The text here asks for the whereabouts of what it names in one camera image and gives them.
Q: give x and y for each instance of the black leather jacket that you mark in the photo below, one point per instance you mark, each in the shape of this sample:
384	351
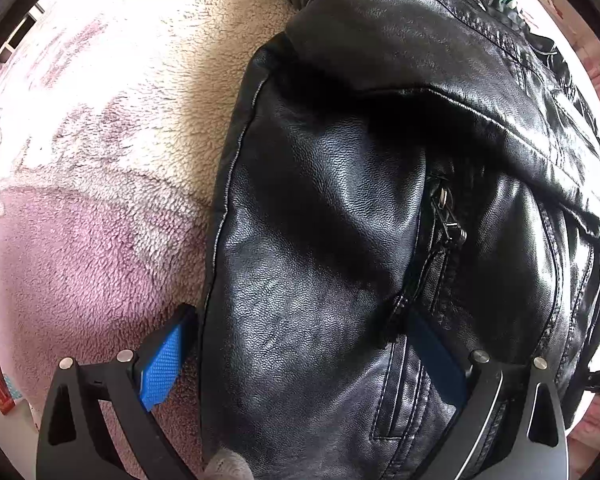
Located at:
330	210

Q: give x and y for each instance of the pink and cream fleece blanket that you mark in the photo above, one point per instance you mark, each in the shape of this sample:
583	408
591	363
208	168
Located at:
105	185

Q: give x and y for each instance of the person's left hand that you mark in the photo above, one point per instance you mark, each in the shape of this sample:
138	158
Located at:
227	466

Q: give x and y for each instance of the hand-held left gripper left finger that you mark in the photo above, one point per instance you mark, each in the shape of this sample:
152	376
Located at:
161	367

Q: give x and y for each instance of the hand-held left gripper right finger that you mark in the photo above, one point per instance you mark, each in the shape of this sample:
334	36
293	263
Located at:
432	355

